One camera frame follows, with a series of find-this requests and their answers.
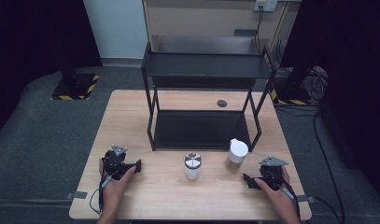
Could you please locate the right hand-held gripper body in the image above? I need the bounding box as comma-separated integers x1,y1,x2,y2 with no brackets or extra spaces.
254,156,289,191

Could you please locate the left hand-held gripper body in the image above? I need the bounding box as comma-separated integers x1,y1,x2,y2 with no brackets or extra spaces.
102,144,131,181

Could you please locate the jar with white lid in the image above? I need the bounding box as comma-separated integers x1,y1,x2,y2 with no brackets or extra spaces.
224,138,249,174

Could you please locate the black metal shelf rack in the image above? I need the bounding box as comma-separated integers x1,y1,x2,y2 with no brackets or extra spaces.
140,41,277,153

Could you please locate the person's right hand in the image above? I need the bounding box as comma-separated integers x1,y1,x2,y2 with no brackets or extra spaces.
254,174,291,209

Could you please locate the person's left hand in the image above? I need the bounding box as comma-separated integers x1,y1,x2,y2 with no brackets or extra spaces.
98,158,138,203

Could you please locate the grey tape strip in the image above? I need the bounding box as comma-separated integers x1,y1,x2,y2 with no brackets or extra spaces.
295,194,317,204
65,190,89,201

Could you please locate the striped-edge black stand base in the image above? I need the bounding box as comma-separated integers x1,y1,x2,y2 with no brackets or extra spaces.
270,76,312,106
50,71,101,102

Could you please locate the dark curtain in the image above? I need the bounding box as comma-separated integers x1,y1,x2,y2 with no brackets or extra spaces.
0,0,104,141
279,0,380,203

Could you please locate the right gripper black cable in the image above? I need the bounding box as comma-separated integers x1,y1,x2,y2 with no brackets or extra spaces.
265,171,303,224

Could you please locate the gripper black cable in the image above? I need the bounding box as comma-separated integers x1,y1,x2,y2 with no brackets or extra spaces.
89,175,113,216
265,171,303,224

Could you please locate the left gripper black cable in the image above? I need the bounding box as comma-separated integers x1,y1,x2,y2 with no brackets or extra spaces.
89,175,113,216

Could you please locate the long black floor cable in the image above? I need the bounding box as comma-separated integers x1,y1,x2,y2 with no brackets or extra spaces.
313,110,346,224

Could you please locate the tangle of cables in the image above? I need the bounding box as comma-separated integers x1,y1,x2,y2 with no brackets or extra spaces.
275,64,330,103

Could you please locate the black socket cable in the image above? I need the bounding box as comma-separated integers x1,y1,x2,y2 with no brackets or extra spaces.
253,5,265,53

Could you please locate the white wall socket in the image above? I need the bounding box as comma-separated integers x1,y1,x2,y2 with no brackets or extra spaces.
253,0,278,13

